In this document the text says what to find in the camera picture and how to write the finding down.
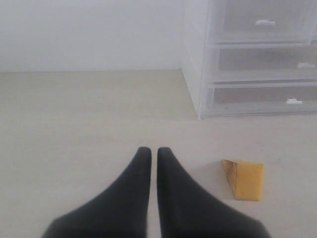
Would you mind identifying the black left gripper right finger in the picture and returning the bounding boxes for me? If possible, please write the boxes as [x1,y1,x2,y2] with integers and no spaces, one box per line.
[157,147,270,238]

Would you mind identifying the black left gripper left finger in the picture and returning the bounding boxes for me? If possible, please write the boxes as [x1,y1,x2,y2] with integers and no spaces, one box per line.
[43,147,152,238]

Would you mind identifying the yellow wedge sponge block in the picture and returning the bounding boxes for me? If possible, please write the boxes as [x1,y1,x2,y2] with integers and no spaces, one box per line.
[221,160,264,201]

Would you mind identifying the clear bottom wide drawer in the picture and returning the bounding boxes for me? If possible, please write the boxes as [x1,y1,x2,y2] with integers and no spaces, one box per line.
[201,81,317,117]

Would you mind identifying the clear wide drawer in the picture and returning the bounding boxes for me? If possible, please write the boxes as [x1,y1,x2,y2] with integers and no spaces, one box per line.
[206,45,317,81]
[201,81,317,117]

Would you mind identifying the white plastic drawer cabinet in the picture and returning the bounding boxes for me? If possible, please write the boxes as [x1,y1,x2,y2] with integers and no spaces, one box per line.
[181,0,317,119]

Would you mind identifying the clear middle wide drawer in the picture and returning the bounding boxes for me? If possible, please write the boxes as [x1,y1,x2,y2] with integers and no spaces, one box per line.
[206,45,317,81]

